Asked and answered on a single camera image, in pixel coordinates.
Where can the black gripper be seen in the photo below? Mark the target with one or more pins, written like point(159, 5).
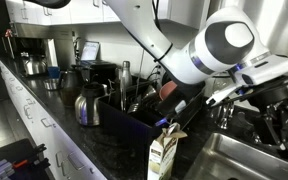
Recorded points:
point(270, 95)

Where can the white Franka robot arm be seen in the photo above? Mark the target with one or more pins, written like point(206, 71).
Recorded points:
point(217, 50)

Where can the stainless steel sink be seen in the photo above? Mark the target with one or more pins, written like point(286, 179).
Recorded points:
point(237, 163)

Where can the red-brown bowl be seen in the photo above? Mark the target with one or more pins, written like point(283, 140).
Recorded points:
point(168, 90)

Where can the small steel bowl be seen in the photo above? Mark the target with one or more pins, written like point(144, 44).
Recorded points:
point(50, 84)

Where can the chrome soap pump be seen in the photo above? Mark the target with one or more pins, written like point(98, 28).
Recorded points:
point(225, 121)

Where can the black container with label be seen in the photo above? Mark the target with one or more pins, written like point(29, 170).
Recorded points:
point(170, 103)

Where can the open milk carton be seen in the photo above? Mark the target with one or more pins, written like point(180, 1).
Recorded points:
point(160, 160)

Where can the steel utensil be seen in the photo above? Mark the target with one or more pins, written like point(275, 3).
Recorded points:
point(134, 108)

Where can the black dish rack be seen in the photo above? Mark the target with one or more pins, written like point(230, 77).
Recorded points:
point(124, 126)

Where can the slim steel bottle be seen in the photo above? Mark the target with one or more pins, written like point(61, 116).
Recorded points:
point(126, 75)

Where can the black coffee maker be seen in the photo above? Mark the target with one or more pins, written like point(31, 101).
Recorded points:
point(100, 70)

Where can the steel thermal carafe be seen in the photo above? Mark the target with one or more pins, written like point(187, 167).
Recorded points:
point(87, 110)

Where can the framed sign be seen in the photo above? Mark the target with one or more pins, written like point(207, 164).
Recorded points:
point(90, 50)

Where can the dark glass coffee pot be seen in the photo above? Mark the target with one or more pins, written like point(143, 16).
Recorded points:
point(71, 86)

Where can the white upper cabinets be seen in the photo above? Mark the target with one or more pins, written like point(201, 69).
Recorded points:
point(84, 11)

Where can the white cabinets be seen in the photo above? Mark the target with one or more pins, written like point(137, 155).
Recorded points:
point(50, 143)
point(84, 11)

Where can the white lower cabinets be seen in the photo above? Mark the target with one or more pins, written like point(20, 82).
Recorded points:
point(50, 143)

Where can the blue cup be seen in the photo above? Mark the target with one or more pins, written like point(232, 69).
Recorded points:
point(53, 71)

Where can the black marker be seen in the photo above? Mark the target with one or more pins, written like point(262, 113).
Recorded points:
point(39, 163)

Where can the steel coffee urn pot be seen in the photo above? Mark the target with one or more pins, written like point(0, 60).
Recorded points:
point(34, 65)

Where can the orange marker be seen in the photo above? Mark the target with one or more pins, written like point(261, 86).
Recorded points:
point(20, 163)

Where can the small red knob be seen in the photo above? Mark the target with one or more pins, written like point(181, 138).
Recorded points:
point(8, 32)

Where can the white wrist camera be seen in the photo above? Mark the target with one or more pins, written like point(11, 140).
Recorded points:
point(222, 95)

